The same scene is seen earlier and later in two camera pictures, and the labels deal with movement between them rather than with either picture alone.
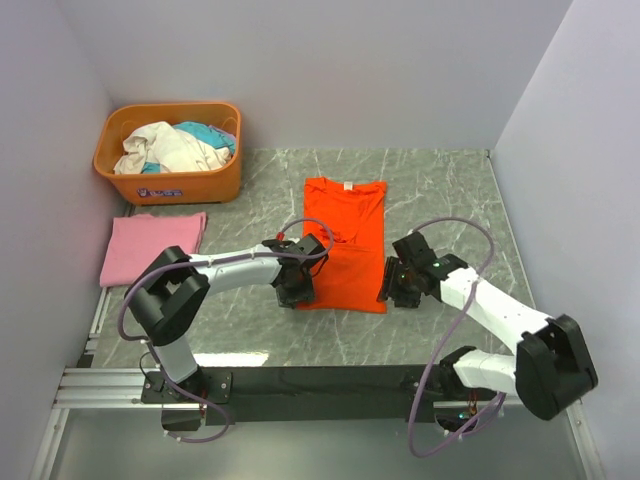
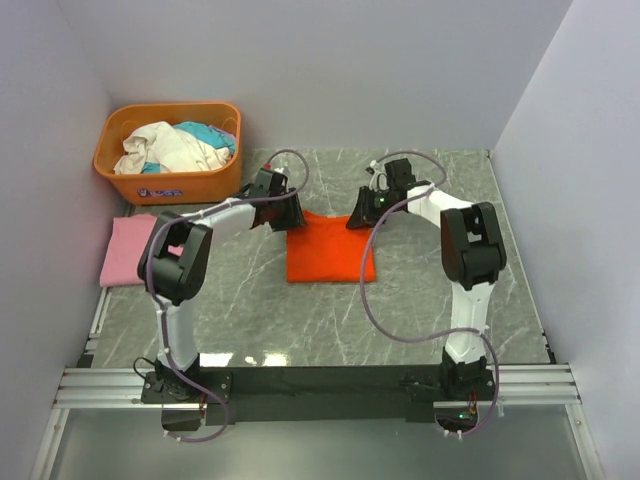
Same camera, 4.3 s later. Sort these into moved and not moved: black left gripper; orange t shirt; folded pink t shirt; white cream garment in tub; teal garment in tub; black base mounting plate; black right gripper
Moved: orange t shirt; black left gripper; black right gripper
Not moved: white cream garment in tub; folded pink t shirt; black base mounting plate; teal garment in tub
